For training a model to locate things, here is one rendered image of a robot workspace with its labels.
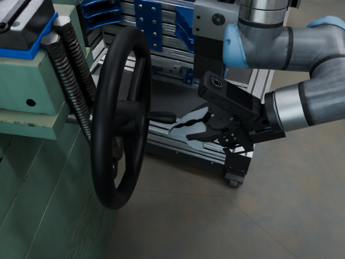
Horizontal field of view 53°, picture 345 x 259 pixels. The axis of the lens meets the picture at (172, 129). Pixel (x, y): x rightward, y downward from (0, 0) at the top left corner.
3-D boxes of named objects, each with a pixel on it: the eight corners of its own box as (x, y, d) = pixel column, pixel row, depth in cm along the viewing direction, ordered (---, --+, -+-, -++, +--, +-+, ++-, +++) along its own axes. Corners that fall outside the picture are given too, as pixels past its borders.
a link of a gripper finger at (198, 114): (180, 147, 71) (221, 137, 66) (165, 129, 67) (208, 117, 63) (182, 135, 73) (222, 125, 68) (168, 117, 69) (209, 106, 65)
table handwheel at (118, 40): (109, 245, 43) (130, 5, 40) (-40, 222, 45) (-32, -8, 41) (149, 184, 71) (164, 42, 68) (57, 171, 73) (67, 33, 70)
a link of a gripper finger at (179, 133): (178, 159, 69) (220, 150, 65) (163, 142, 65) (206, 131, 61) (180, 146, 71) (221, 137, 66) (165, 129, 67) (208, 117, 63)
